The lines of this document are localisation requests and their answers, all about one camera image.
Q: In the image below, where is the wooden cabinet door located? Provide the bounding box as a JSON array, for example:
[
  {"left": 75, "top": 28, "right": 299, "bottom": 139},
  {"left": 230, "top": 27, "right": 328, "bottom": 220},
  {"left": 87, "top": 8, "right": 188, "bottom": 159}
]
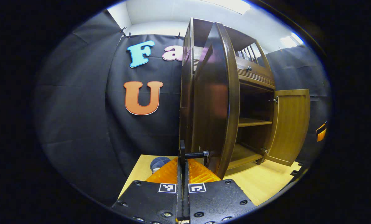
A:
[
  {"left": 192, "top": 22, "right": 241, "bottom": 180},
  {"left": 263, "top": 89, "right": 311, "bottom": 166}
]

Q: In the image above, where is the wooden cabinet drawer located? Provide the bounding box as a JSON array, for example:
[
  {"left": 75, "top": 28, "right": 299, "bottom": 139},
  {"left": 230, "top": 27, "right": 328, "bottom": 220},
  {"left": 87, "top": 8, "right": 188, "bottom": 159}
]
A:
[{"left": 237, "top": 56, "right": 276, "bottom": 91}]

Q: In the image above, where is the penguin plush toy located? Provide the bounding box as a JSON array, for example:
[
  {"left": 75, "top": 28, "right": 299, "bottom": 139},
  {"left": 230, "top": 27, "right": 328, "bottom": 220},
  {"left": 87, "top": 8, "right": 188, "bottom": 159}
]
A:
[{"left": 150, "top": 156, "right": 172, "bottom": 173}]

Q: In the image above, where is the wooden inner cabinet shelf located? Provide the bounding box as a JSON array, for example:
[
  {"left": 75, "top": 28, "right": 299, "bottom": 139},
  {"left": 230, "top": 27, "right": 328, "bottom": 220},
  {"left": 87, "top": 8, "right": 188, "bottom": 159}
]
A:
[{"left": 238, "top": 118, "right": 273, "bottom": 128}]

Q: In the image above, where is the large ceiling light panel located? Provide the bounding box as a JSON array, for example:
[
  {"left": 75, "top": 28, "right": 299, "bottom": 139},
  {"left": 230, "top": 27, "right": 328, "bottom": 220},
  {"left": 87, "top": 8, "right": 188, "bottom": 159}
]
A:
[{"left": 204, "top": 0, "right": 252, "bottom": 15}]

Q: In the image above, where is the wooden double-door shoe cabinet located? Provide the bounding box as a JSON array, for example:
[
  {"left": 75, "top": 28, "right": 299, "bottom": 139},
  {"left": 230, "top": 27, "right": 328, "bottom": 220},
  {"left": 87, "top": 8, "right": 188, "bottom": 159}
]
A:
[{"left": 179, "top": 18, "right": 311, "bottom": 180}]

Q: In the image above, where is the black backdrop cloth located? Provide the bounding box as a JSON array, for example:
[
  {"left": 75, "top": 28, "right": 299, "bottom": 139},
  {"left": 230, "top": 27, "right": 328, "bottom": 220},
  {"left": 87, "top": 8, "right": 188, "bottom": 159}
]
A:
[{"left": 33, "top": 11, "right": 332, "bottom": 206}]

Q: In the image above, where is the black door handle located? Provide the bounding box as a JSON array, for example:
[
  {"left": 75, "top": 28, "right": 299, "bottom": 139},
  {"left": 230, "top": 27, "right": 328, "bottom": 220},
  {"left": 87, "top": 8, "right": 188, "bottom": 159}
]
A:
[{"left": 179, "top": 139, "right": 210, "bottom": 166}]

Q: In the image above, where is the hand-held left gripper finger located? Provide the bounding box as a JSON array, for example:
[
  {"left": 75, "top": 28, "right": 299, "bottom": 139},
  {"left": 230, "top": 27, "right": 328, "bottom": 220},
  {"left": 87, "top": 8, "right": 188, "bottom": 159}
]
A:
[
  {"left": 111, "top": 157, "right": 183, "bottom": 224},
  {"left": 183, "top": 158, "right": 257, "bottom": 224}
]

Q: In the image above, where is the small ceiling light panel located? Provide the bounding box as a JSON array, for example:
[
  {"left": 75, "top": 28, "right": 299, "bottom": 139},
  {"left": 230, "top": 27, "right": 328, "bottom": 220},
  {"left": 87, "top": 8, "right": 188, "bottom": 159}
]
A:
[{"left": 280, "top": 32, "right": 304, "bottom": 48}]

